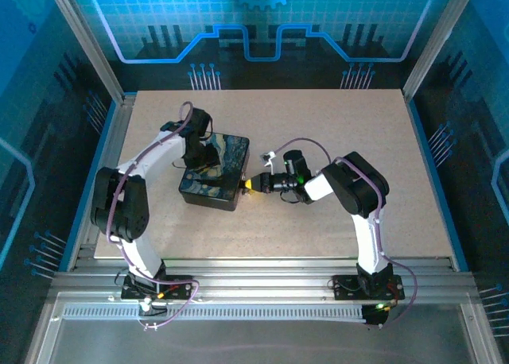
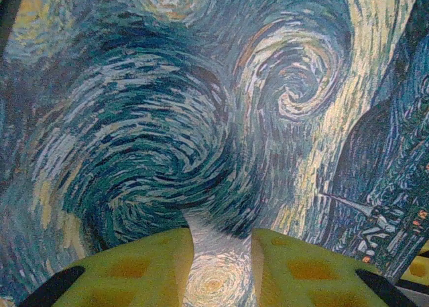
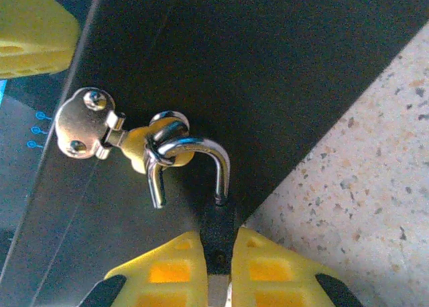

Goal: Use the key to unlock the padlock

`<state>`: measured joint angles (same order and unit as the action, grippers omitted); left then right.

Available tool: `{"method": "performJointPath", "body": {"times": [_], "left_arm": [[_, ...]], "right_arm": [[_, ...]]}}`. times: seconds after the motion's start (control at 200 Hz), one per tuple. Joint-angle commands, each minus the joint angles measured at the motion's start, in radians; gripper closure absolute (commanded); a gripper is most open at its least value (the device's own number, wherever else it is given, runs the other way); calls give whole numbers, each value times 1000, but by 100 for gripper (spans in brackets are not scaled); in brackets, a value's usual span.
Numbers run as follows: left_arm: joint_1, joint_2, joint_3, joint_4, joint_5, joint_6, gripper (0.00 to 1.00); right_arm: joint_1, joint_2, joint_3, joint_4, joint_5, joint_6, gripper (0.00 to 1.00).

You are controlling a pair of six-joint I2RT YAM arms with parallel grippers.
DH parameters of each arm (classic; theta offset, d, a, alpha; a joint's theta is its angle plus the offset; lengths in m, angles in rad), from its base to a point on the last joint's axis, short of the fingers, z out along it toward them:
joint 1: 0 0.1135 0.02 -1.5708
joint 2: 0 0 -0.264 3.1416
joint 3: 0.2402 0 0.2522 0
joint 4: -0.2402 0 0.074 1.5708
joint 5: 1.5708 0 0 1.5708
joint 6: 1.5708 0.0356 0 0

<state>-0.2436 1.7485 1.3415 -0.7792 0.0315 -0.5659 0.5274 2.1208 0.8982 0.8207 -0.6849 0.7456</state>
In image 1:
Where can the yellow headed key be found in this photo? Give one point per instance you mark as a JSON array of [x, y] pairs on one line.
[[250, 184]]

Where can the starry night painted box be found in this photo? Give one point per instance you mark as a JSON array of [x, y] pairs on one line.
[[226, 161]]

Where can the small brass padlock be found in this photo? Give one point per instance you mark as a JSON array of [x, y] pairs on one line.
[[242, 186]]

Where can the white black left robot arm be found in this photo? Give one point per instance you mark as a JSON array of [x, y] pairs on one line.
[[139, 252]]

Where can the black connector block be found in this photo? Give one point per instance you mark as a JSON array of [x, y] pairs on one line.
[[375, 315]]

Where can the aluminium side frame rail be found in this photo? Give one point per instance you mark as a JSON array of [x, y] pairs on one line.
[[107, 149]]

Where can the aluminium front frame rail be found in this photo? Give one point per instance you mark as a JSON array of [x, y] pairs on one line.
[[258, 274]]

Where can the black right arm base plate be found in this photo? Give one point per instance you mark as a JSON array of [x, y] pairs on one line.
[[346, 288]]

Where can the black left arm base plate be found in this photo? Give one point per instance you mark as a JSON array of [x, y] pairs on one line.
[[179, 290]]

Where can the aluminium corner post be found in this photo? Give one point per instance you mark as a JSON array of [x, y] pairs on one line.
[[83, 42], [437, 42]]

